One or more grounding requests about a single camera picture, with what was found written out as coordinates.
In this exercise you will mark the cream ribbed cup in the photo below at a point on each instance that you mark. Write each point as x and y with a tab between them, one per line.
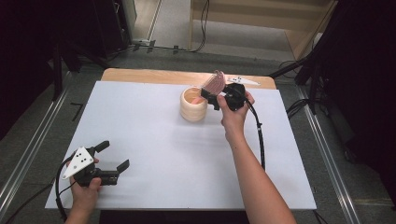
191	112

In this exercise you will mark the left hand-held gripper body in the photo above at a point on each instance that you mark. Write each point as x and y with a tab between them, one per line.
77	161

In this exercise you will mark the white table mat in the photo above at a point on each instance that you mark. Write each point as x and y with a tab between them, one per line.
155	161

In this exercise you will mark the pink hair brush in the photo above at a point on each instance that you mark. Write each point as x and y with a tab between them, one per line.
214	83

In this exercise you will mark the wooden shelf unit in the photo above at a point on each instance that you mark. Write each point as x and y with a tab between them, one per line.
264	15

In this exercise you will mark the metal floor rail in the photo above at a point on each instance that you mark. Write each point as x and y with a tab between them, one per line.
327	149
31	149

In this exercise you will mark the black cabinet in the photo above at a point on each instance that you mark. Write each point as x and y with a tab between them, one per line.
109	28

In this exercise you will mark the dark curtain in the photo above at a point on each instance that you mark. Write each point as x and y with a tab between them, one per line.
364	77

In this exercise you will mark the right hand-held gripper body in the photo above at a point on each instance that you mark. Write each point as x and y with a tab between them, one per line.
235	95

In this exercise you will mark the person's left hand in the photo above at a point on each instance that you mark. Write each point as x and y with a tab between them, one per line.
85	196

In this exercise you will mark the person's right hand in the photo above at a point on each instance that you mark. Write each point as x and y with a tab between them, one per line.
235	116

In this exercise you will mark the black metal stand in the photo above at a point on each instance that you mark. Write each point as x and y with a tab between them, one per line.
313	84
57	74

